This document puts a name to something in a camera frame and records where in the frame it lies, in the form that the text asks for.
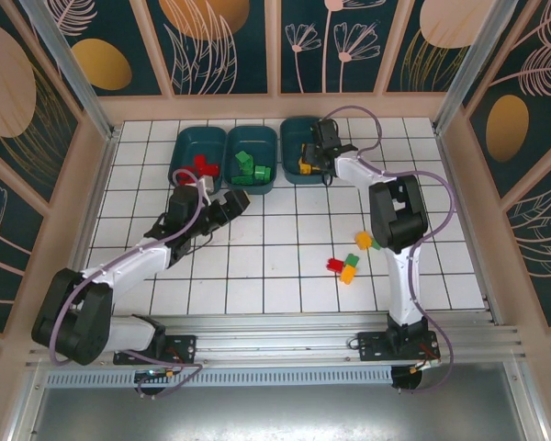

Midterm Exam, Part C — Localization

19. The teal plastic bin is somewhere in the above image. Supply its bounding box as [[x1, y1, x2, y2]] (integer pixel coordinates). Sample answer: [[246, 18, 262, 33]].
[[222, 125, 279, 197], [166, 126, 228, 197], [278, 117, 336, 187]]

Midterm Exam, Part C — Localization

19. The grey metal sheet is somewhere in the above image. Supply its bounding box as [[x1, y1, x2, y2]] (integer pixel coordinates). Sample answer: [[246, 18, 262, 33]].
[[27, 362, 534, 441]]

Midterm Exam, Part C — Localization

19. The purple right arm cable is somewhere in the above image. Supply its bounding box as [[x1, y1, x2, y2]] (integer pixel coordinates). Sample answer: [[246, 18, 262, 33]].
[[323, 104, 458, 396]]

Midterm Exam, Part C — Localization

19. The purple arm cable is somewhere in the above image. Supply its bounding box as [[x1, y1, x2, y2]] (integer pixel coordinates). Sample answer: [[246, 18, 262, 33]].
[[49, 168, 212, 401], [323, 104, 458, 396]]

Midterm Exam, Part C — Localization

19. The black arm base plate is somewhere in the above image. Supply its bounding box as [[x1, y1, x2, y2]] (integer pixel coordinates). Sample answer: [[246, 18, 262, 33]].
[[112, 334, 198, 368], [356, 330, 442, 364]]

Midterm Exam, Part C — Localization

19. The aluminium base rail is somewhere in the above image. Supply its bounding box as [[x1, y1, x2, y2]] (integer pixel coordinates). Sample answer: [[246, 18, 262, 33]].
[[27, 311, 520, 368]]

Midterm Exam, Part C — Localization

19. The aluminium frame post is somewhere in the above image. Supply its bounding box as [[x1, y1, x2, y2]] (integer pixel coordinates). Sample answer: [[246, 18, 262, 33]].
[[20, 0, 120, 141], [433, 0, 529, 134]]

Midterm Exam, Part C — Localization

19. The slotted grey cable duct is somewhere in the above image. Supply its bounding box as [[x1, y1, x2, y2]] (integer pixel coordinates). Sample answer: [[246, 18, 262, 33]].
[[45, 367, 394, 387]]

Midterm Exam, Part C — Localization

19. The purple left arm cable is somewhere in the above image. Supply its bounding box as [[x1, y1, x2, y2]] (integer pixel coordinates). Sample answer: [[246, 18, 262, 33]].
[[49, 168, 212, 401]]

